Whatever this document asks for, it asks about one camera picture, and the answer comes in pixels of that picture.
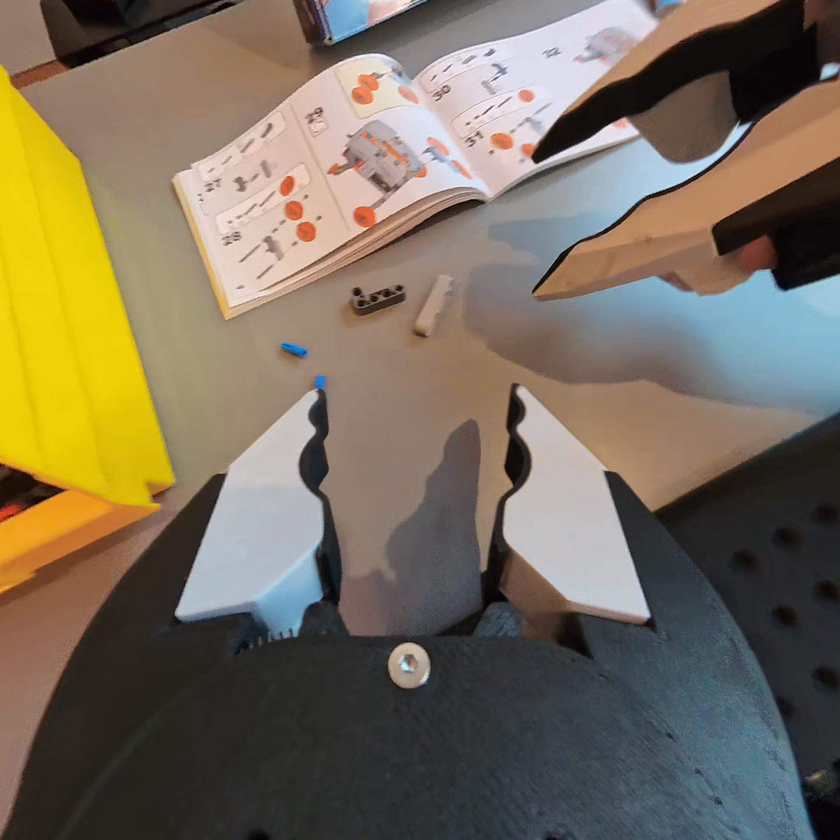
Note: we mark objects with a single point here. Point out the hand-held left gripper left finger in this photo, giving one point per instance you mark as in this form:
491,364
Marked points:
256,525

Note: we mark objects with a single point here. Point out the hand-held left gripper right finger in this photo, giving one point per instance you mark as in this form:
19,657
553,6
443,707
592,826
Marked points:
564,525

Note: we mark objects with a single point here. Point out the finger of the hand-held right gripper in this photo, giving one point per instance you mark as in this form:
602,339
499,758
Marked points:
689,203
656,59

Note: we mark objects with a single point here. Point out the dark grey building beam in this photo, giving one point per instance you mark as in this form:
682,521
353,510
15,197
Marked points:
377,302

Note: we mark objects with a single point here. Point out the black perforated board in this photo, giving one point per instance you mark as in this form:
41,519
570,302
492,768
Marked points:
754,525

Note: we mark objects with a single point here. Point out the light grey building piece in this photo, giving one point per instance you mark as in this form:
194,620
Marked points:
433,305

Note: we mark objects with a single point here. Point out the open building instruction booklet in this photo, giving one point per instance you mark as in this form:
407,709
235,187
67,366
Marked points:
367,144

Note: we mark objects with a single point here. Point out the yellow plastic storage bin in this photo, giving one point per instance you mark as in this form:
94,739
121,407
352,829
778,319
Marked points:
59,295

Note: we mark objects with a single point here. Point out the colourful cardboard box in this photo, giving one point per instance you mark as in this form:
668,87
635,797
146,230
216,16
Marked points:
354,19

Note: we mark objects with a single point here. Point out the black box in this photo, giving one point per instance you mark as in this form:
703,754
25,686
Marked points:
131,26

